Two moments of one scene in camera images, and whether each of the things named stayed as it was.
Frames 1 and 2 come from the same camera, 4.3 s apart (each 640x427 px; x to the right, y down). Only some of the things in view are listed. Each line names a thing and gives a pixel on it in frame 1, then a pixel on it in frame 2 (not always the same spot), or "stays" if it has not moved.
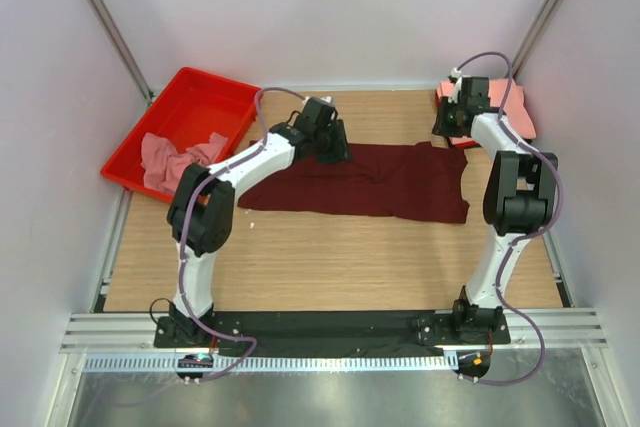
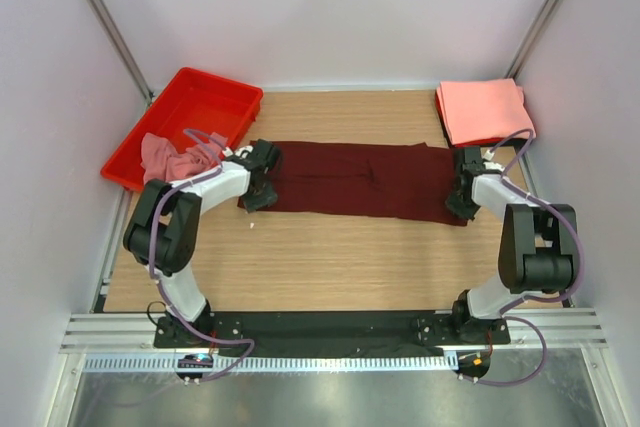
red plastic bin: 189,109 stays
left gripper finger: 343,150 → 269,196
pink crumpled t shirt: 163,165 stays
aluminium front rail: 569,331 stays
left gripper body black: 320,136 → 256,191
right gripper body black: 445,119 → 461,206
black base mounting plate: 402,331 stays
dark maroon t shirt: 412,181 stays
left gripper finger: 329,152 → 252,202
